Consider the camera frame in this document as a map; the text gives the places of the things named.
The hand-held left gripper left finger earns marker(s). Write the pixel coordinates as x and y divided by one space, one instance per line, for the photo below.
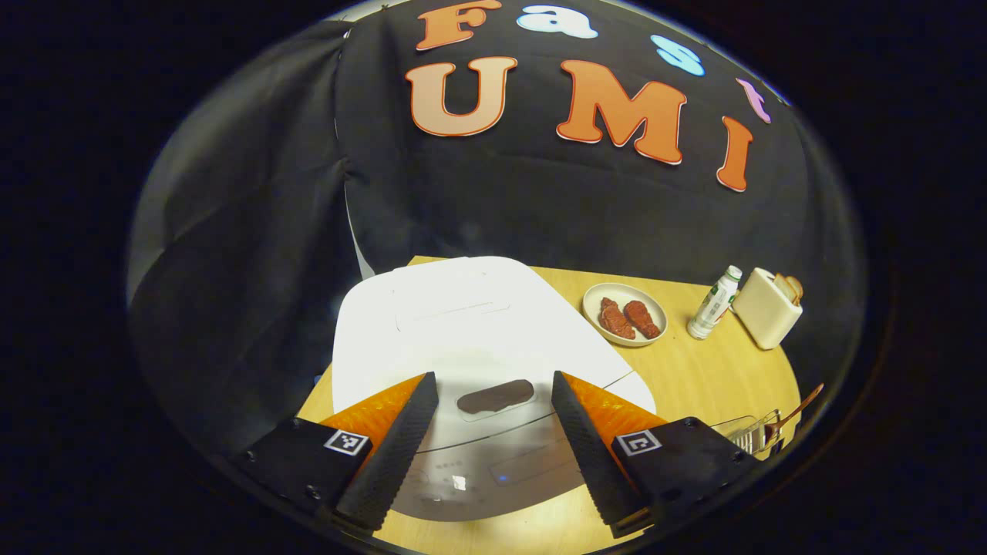
397 455

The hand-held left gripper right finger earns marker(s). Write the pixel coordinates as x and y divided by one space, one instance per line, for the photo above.
590 455

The white rice cooker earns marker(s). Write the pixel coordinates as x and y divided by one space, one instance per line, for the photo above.
478 324

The brown wooden spoon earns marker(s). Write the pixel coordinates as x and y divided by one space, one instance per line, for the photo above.
798 405

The clear rice container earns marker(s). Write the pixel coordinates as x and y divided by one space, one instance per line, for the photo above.
725 424

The red meat piece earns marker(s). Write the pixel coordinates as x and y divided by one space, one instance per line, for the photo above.
617 320
644 318

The white oval plate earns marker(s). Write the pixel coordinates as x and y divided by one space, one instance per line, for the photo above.
609 291

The white milk bottle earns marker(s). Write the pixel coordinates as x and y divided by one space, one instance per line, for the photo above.
711 308

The cream toaster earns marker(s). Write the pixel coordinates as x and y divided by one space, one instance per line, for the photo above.
763 312

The toast bread slice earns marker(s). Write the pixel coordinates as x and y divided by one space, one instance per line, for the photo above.
796 288
783 287

